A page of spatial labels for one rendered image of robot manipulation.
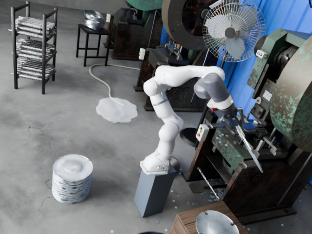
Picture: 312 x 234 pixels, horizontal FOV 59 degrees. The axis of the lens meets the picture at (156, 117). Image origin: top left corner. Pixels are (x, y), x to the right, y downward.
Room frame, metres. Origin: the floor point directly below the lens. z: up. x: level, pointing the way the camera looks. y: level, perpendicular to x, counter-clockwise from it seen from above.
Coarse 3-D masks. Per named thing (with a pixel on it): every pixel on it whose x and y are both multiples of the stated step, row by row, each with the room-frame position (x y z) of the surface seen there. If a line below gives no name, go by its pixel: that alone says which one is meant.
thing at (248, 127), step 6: (246, 126) 1.88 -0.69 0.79; (252, 126) 1.90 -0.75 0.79; (234, 132) 1.75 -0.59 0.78; (246, 132) 1.79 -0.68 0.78; (252, 132) 1.82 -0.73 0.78; (258, 132) 1.84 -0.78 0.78; (234, 138) 1.87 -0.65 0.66; (240, 138) 1.82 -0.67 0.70; (246, 138) 1.82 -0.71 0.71; (240, 144) 1.81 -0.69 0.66
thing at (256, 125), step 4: (252, 124) 1.95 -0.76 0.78; (256, 124) 1.96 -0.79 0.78; (260, 124) 1.98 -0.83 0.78; (256, 128) 1.90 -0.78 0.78; (260, 128) 1.92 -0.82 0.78; (264, 128) 1.94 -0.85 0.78; (260, 132) 1.85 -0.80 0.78; (264, 132) 1.87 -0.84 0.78; (268, 132) 1.89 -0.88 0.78; (260, 136) 1.85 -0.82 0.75
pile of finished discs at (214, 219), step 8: (200, 216) 1.29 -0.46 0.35; (208, 216) 1.30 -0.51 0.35; (216, 216) 1.32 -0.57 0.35; (224, 216) 1.34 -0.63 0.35; (200, 224) 1.22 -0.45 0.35; (208, 224) 1.24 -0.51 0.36; (216, 224) 1.25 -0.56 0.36; (224, 224) 1.27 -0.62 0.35; (200, 232) 1.16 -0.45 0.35; (208, 232) 1.18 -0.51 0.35; (216, 232) 1.19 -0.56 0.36; (224, 232) 1.20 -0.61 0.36; (232, 232) 1.23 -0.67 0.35
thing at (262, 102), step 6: (270, 78) 1.96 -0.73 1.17; (276, 78) 2.00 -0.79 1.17; (264, 84) 1.95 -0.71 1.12; (270, 84) 1.91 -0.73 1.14; (264, 90) 1.93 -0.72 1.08; (270, 90) 1.89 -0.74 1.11; (264, 96) 1.91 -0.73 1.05; (270, 96) 1.87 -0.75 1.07; (258, 102) 1.92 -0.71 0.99; (264, 102) 1.89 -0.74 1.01; (252, 108) 1.91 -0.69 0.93; (258, 108) 1.88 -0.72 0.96; (264, 108) 1.86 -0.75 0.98; (258, 114) 1.84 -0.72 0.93; (264, 114) 1.85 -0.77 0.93; (264, 120) 1.83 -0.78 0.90; (270, 120) 1.86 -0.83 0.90
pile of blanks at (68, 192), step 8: (56, 176) 1.41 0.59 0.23; (88, 176) 1.49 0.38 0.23; (56, 184) 1.41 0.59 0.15; (64, 184) 1.39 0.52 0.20; (72, 184) 1.39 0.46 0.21; (80, 184) 1.43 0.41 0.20; (88, 184) 1.50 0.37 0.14; (56, 192) 1.41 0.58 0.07; (64, 192) 1.39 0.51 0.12; (72, 192) 1.40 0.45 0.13; (80, 192) 1.43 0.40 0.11; (88, 192) 1.52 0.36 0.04; (64, 200) 1.39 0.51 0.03; (72, 200) 1.40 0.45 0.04; (80, 200) 1.44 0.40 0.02
